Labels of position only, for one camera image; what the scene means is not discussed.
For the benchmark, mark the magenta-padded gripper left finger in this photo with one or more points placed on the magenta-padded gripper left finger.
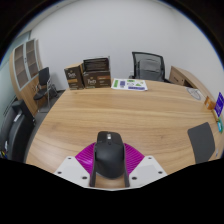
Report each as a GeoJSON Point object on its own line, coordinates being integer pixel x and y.
{"type": "Point", "coordinates": [71, 170]}

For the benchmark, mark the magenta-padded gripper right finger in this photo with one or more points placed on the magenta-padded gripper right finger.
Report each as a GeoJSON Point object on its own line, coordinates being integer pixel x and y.
{"type": "Point", "coordinates": [148, 170]}

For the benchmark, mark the black computer mouse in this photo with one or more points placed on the black computer mouse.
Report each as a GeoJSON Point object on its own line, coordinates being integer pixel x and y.
{"type": "Point", "coordinates": [109, 156]}

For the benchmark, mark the dark grey mouse pad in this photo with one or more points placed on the dark grey mouse pad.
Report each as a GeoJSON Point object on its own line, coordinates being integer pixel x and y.
{"type": "Point", "coordinates": [201, 142]}

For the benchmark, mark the black padded swivel chair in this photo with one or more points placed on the black padded swivel chair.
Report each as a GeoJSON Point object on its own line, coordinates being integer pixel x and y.
{"type": "Point", "coordinates": [16, 133]}

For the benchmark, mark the white printed paper sheet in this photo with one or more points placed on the white printed paper sheet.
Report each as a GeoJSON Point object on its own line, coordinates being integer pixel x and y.
{"type": "Point", "coordinates": [129, 84]}

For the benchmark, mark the round grey patterned mat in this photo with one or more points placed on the round grey patterned mat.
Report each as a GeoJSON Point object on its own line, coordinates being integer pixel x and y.
{"type": "Point", "coordinates": [194, 93]}

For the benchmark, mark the orange cardboard box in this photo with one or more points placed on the orange cardboard box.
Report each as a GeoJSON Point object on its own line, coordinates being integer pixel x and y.
{"type": "Point", "coordinates": [209, 103]}

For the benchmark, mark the small brown coffee carton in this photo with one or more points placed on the small brown coffee carton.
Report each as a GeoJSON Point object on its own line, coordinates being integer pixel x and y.
{"type": "Point", "coordinates": [74, 77]}

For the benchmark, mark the large brown open carton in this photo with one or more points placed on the large brown open carton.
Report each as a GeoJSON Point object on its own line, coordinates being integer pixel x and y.
{"type": "Point", "coordinates": [96, 80]}

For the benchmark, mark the black visitor chair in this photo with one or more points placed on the black visitor chair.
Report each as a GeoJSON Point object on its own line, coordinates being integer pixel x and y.
{"type": "Point", "coordinates": [44, 77]}

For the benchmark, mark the purple card package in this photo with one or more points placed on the purple card package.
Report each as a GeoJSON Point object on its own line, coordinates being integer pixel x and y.
{"type": "Point", "coordinates": [219, 104]}

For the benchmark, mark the wooden side desk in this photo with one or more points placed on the wooden side desk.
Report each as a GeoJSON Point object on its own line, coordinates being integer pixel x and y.
{"type": "Point", "coordinates": [185, 77]}

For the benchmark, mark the wooden shelf unit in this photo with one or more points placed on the wooden shelf unit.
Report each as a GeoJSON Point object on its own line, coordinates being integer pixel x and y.
{"type": "Point", "coordinates": [23, 80]}

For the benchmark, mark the black mesh office chair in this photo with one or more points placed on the black mesh office chair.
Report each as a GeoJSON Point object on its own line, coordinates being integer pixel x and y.
{"type": "Point", "coordinates": [149, 66]}

